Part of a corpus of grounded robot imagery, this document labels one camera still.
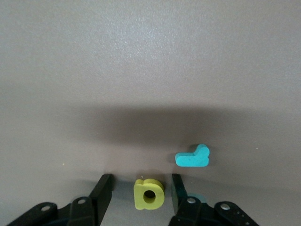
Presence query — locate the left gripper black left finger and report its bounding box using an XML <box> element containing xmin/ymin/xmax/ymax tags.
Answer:
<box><xmin>7</xmin><ymin>173</ymin><xmax>115</xmax><ymax>226</ymax></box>

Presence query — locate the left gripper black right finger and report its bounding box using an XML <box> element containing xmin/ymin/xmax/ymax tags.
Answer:
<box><xmin>168</xmin><ymin>173</ymin><xmax>256</xmax><ymax>226</ymax></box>

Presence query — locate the teal foam letter r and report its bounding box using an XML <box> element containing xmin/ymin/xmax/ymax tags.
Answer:
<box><xmin>175</xmin><ymin>144</ymin><xmax>211</xmax><ymax>168</ymax></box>

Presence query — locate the yellow d piece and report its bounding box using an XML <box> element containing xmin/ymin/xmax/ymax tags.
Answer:
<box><xmin>133</xmin><ymin>178</ymin><xmax>166</xmax><ymax>211</ymax></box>

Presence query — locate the brown table cover sheet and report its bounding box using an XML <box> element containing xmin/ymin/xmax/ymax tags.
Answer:
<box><xmin>0</xmin><ymin>0</ymin><xmax>301</xmax><ymax>226</ymax></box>

